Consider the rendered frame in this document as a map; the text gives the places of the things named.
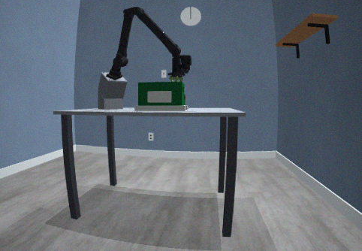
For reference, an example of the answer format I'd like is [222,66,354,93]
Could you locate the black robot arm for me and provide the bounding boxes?
[106,7,192,80]

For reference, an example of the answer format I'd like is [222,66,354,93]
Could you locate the green bottle crate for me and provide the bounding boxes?
[138,82,184,106]

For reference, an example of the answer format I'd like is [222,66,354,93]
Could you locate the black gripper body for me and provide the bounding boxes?
[168,65,185,77]

